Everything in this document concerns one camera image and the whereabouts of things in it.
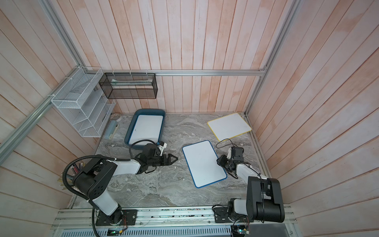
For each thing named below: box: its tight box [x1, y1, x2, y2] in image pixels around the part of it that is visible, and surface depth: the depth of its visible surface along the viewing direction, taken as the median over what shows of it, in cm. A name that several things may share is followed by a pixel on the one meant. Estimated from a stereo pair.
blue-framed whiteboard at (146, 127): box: [128, 114, 165, 147], surface depth 109 cm
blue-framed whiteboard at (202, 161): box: [182, 139, 228, 189], surface depth 98 cm
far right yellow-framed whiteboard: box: [207, 112, 252, 142], surface depth 119 cm
